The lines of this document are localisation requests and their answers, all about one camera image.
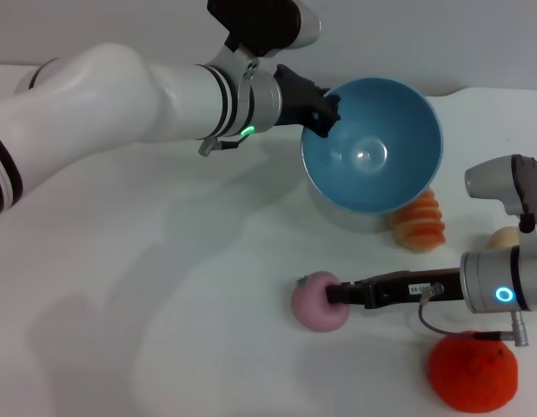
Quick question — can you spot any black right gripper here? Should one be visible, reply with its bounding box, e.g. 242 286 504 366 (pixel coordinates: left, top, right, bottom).
325 268 466 311

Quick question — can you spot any pink toy peach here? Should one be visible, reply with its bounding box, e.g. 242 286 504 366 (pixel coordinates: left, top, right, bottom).
292 271 351 334

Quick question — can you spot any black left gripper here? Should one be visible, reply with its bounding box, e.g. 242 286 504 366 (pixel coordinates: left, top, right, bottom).
272 63 343 140

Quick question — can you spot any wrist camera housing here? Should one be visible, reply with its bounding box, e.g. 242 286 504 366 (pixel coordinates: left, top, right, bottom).
206 0 322 58
463 154 537 234

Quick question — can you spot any orange toy tangerine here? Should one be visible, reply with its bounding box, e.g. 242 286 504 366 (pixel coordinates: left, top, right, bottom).
428 331 520 414

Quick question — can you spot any blue bowl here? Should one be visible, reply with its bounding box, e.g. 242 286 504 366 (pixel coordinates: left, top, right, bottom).
301 76 444 232

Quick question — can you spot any arm cable with connector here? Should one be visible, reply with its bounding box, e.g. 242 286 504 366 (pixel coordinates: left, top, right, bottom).
198 132 252 157
418 281 530 348

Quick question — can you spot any right wrist camera housing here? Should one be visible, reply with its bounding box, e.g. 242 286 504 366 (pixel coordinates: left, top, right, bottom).
463 154 537 234

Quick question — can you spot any beige round toy bun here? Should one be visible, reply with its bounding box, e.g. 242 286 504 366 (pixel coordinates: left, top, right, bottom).
485 225 521 251

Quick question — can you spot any left arm cable with connector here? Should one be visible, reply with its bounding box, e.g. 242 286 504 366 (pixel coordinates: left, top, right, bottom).
198 132 252 157

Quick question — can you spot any orange striped toy bread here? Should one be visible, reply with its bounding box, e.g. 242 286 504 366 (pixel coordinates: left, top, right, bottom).
388 187 447 252

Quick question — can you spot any left wrist camera housing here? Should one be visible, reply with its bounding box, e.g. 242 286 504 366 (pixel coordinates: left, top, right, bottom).
206 0 322 58

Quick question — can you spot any right arm cable with connector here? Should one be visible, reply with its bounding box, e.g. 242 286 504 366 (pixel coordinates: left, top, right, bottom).
418 281 530 348

